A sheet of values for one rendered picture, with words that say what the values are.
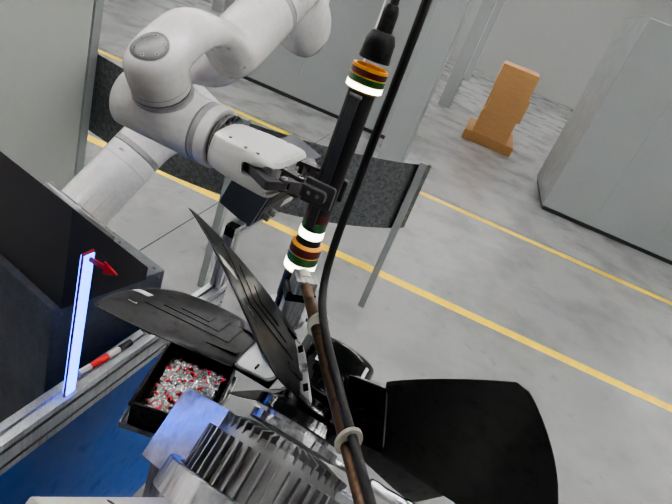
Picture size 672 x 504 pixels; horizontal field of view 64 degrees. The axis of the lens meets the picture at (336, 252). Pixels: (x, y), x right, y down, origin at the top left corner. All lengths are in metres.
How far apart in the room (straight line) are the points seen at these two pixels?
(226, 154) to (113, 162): 0.66
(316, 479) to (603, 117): 6.28
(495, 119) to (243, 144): 8.23
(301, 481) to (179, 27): 0.57
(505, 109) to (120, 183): 7.83
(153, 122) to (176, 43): 0.11
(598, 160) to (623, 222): 0.81
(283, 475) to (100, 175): 0.83
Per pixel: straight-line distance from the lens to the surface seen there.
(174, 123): 0.73
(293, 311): 0.74
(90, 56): 3.00
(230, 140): 0.69
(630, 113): 6.82
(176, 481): 0.73
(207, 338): 0.84
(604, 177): 6.92
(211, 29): 0.75
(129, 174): 1.32
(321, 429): 0.76
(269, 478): 0.72
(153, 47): 0.71
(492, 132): 8.87
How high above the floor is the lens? 1.73
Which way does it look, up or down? 27 degrees down
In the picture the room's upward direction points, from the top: 22 degrees clockwise
